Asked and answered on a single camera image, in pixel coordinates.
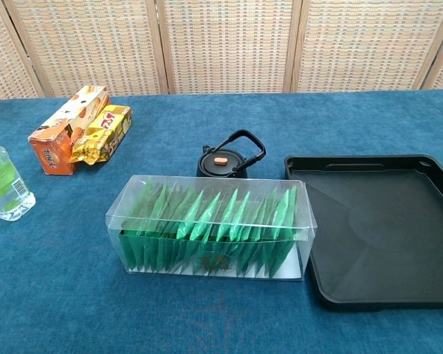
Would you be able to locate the clear green-label water bottle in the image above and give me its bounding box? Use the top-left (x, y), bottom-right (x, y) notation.
top-left (0, 142), bottom-right (37, 222)

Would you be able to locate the woven rattan folding screen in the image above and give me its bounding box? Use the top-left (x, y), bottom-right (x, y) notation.
top-left (0, 0), bottom-right (443, 99)

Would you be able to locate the clear plastic tea box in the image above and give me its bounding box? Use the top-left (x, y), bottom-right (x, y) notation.
top-left (106, 174), bottom-right (318, 282)

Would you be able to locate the green plastic bag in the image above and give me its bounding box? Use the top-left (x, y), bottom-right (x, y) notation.
top-left (276, 185), bottom-right (299, 243)

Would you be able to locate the blue table cloth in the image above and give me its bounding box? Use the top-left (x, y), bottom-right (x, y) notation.
top-left (0, 88), bottom-right (443, 354)

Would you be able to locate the small black teapot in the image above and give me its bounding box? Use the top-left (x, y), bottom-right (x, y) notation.
top-left (196, 129), bottom-right (267, 178)

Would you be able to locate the orange biscuit box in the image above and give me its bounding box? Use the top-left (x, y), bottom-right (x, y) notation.
top-left (27, 85), bottom-right (111, 176)

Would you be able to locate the black square plastic tray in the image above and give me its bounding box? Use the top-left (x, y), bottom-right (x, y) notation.
top-left (283, 153), bottom-right (443, 313)

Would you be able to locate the yellow gold snack packet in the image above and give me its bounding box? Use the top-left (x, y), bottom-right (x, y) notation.
top-left (69, 104), bottom-right (134, 166)

